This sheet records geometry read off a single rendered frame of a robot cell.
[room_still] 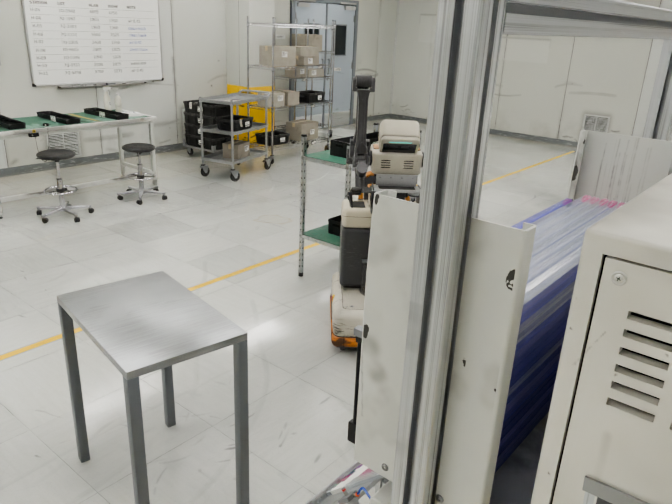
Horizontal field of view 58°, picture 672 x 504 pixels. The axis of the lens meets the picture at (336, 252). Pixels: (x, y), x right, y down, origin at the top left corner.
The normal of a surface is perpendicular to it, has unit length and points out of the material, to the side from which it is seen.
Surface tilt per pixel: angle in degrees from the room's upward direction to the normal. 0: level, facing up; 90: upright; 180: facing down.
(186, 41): 90
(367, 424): 90
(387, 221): 90
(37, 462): 0
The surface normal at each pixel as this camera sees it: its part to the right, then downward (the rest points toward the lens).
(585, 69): -0.64, 0.25
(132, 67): 0.77, 0.26
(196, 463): 0.04, -0.93
